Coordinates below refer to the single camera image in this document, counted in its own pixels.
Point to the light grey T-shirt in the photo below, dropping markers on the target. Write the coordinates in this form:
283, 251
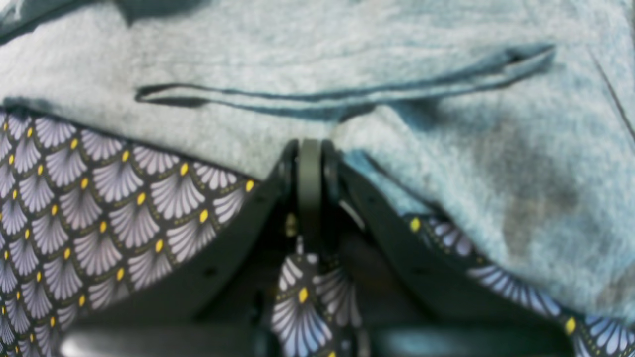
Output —
513, 117

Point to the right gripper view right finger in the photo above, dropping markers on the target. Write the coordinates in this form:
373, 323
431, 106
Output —
431, 308

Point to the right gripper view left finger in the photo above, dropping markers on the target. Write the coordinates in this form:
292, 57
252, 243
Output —
171, 317

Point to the fan-patterned purple tablecloth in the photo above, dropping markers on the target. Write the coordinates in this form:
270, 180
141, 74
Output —
89, 219

